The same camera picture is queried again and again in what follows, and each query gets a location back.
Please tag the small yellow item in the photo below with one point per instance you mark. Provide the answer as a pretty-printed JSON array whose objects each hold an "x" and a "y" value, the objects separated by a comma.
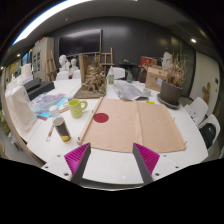
[{"x": 150, "y": 102}]

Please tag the small black box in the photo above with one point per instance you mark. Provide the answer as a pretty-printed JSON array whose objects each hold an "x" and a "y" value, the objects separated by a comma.
[{"x": 31, "y": 84}]

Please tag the beige cabinet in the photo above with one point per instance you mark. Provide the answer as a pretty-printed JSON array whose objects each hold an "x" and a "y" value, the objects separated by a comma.
[{"x": 41, "y": 58}]

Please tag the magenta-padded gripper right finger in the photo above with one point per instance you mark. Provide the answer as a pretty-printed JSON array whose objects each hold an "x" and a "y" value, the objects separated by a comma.
[{"x": 148, "y": 160}]

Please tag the small white cup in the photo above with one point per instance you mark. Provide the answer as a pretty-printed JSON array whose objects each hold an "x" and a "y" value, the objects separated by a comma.
[{"x": 147, "y": 91}]

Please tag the long wooden slat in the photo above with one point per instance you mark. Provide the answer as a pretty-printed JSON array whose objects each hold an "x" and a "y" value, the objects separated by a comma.
[{"x": 90, "y": 120}]

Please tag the wooden figure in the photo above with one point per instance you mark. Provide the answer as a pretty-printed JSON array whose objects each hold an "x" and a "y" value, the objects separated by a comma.
[{"x": 206, "y": 92}]

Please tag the dark-labelled drink bottle white cap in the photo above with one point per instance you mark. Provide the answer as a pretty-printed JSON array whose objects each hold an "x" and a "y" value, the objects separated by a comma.
[{"x": 61, "y": 128}]

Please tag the flat wooden ruler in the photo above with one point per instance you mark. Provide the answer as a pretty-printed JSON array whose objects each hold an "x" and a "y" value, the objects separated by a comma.
[{"x": 64, "y": 109}]

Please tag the tall wooden easel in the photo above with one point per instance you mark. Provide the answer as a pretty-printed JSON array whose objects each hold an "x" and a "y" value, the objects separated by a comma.
[{"x": 51, "y": 66}]

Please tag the wooden paintbrush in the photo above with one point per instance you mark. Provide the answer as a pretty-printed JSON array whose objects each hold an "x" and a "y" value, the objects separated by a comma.
[{"x": 50, "y": 132}]

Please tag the flat round red coaster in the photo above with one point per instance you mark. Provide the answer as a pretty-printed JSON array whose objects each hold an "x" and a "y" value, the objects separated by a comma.
[{"x": 101, "y": 117}]

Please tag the small wooden easel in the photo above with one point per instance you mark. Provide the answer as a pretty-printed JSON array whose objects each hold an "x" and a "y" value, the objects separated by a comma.
[{"x": 106, "y": 58}]

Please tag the white plastic-wrapped panel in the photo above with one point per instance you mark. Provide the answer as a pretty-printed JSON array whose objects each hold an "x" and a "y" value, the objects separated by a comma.
[{"x": 20, "y": 108}]

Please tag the wooden sculpture on board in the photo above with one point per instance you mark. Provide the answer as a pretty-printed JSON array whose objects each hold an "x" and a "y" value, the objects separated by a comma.
[{"x": 95, "y": 81}]

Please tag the small white plaster bust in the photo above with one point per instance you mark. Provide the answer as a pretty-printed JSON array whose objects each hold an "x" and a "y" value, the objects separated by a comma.
[{"x": 73, "y": 65}]

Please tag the clear plastic bottle green label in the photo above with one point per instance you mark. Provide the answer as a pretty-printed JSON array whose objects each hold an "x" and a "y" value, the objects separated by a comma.
[{"x": 111, "y": 76}]

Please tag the brown cardboard box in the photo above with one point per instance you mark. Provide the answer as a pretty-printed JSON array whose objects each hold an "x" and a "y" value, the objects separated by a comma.
[{"x": 152, "y": 79}]

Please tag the light green mug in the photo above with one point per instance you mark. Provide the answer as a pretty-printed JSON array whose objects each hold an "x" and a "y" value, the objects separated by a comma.
[{"x": 76, "y": 109}]

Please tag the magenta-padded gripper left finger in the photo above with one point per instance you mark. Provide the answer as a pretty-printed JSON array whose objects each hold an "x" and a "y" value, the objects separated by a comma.
[{"x": 75, "y": 160}]

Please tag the long ceiling light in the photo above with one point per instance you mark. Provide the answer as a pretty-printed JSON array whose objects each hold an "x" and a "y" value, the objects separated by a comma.
[{"x": 43, "y": 18}]

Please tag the red box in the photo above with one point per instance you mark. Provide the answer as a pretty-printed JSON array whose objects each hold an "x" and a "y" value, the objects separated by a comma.
[{"x": 148, "y": 61}]

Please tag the white plastic chair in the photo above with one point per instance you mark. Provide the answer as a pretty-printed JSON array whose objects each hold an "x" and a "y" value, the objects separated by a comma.
[
  {"x": 77, "y": 74},
  {"x": 62, "y": 75},
  {"x": 213, "y": 120},
  {"x": 198, "y": 108},
  {"x": 119, "y": 72}
]

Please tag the large black box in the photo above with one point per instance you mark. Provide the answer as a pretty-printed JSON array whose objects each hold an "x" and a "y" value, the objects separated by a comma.
[{"x": 41, "y": 90}]

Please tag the black wall screen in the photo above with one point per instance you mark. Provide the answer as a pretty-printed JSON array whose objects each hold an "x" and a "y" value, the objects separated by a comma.
[{"x": 80, "y": 41}]

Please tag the large white plaster bust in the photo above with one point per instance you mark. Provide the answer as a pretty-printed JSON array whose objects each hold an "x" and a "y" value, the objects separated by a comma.
[{"x": 63, "y": 61}]

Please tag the grey newspaper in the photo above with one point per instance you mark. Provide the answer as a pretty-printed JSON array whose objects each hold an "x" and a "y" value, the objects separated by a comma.
[{"x": 128, "y": 90}]

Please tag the purple and teal print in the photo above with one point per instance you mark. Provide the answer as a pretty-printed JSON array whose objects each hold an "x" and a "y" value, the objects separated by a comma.
[{"x": 45, "y": 103}]

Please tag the dried plant in grey pot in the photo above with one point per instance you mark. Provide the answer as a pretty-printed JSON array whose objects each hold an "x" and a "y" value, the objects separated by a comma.
[{"x": 170, "y": 92}]

